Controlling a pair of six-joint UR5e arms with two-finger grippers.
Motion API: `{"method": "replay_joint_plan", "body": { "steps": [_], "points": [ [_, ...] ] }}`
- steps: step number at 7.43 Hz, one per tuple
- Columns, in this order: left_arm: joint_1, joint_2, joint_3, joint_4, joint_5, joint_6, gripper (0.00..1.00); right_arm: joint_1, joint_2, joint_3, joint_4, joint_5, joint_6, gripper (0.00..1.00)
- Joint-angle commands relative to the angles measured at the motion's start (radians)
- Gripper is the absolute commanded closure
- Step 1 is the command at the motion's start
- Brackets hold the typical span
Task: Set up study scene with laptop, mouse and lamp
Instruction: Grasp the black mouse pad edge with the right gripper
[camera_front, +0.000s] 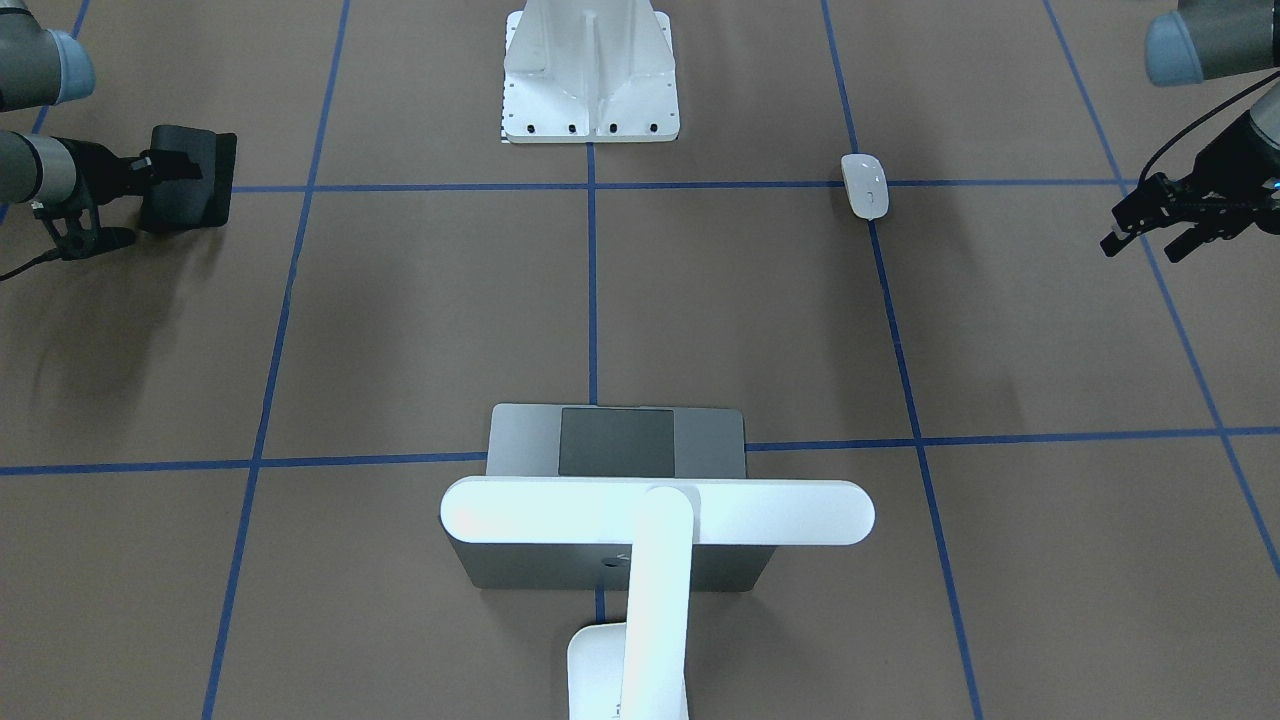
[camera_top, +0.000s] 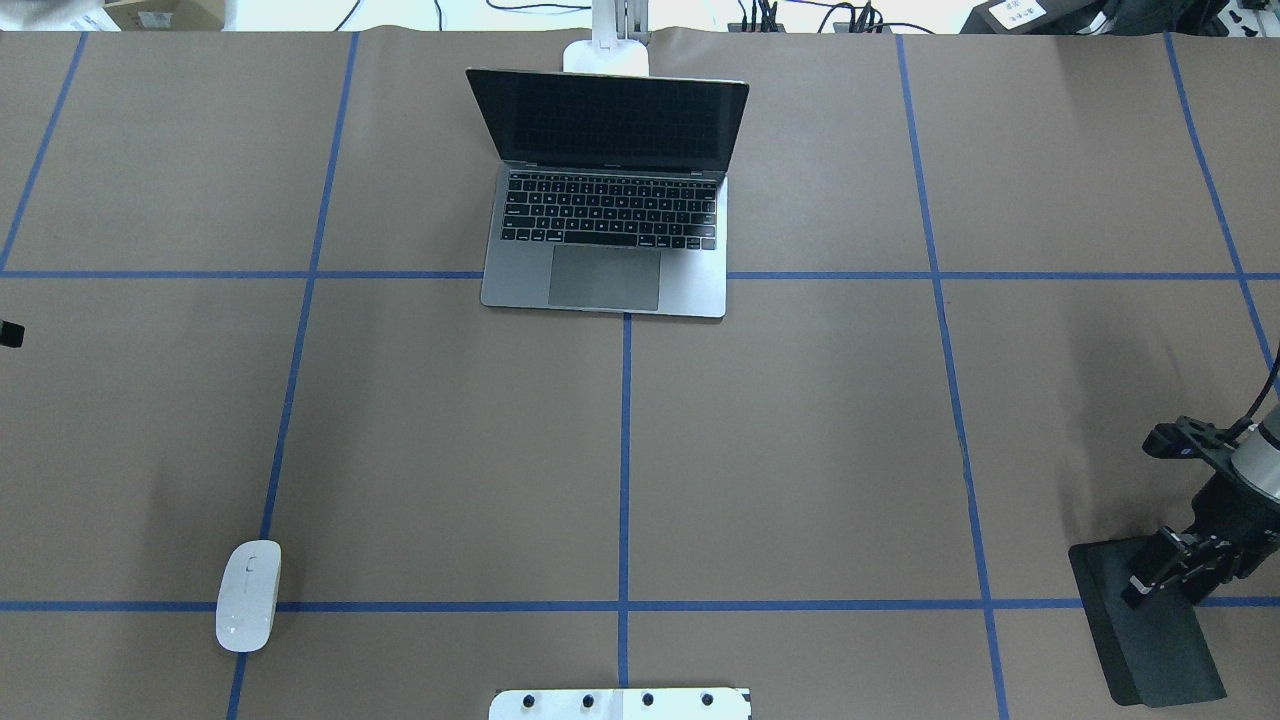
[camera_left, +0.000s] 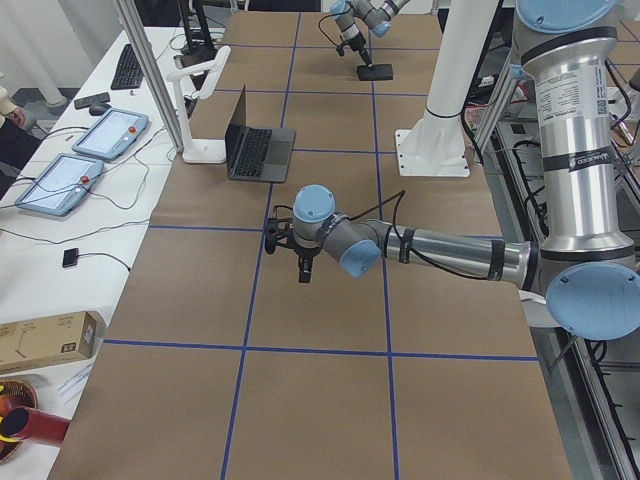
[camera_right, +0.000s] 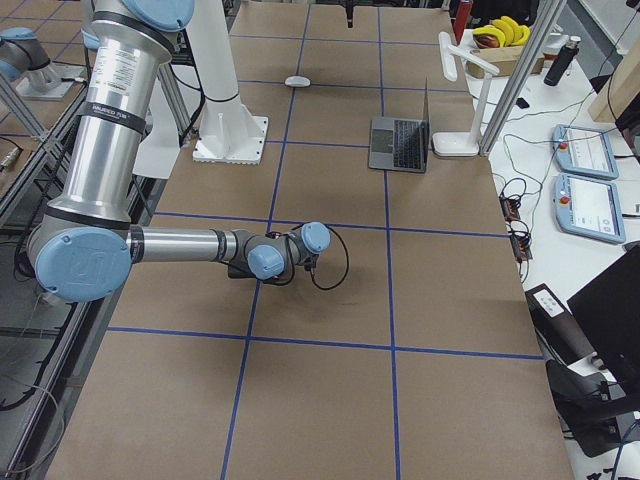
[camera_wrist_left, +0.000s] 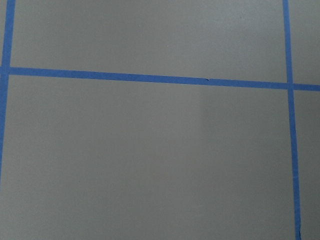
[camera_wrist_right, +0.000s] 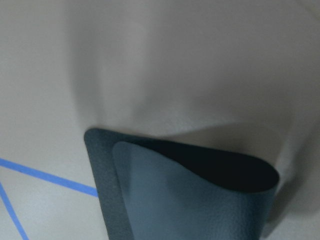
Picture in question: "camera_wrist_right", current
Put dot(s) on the dark mouse pad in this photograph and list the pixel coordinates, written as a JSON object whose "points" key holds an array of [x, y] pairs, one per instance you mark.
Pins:
{"points": [[152, 189]]}

